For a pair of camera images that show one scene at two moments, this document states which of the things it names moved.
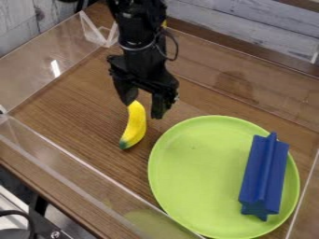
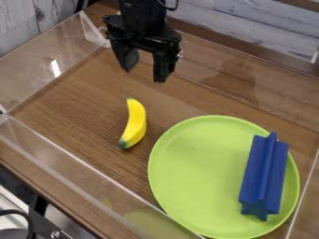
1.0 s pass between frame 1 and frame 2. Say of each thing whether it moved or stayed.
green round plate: stayed
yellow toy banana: stayed
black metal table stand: stayed
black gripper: moved
